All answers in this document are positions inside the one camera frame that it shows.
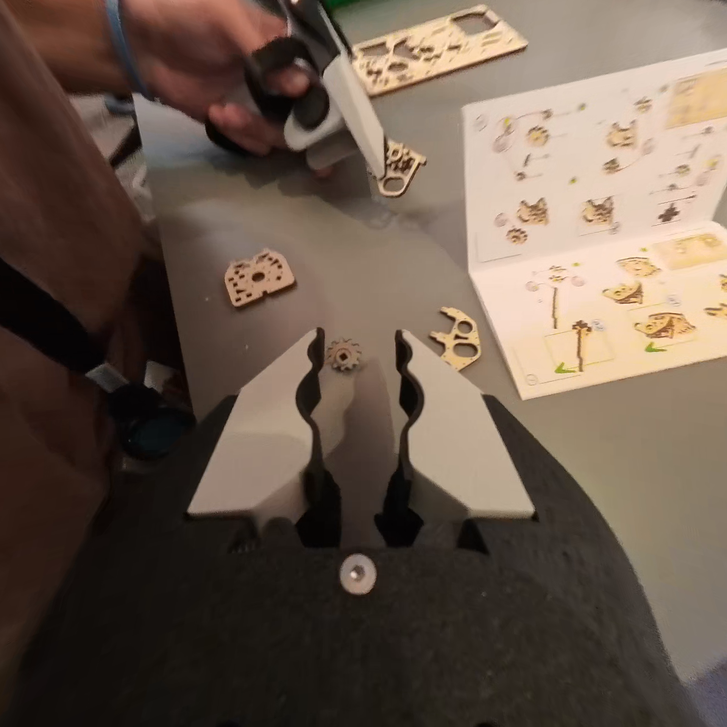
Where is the wooden part with round holes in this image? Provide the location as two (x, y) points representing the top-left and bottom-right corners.
(429, 307), (482, 371)

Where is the small wooden gear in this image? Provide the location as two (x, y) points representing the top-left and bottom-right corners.
(325, 337), (363, 373)

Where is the wooden laser-cut parts sheet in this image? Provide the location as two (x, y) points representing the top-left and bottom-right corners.
(349, 5), (529, 97)

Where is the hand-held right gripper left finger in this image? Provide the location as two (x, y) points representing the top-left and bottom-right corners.
(186, 327), (343, 521)

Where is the person's left hand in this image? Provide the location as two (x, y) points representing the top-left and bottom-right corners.
(126, 0), (310, 157)

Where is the blue wristband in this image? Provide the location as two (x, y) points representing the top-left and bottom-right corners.
(104, 0), (153, 102)

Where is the wooden model part with ring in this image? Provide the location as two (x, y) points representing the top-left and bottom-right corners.
(376, 139), (428, 198)

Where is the white instruction booklet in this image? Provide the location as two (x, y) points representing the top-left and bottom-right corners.
(461, 48), (727, 401)

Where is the black round device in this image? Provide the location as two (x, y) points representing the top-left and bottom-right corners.
(108, 382), (197, 462)

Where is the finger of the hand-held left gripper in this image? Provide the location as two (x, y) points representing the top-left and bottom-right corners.
(306, 138), (365, 171)
(324, 50), (390, 178)

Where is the dotted square wooden model part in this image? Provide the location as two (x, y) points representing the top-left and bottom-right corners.
(224, 248), (297, 309)

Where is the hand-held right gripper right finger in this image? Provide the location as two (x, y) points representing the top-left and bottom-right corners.
(375, 328), (536, 520)

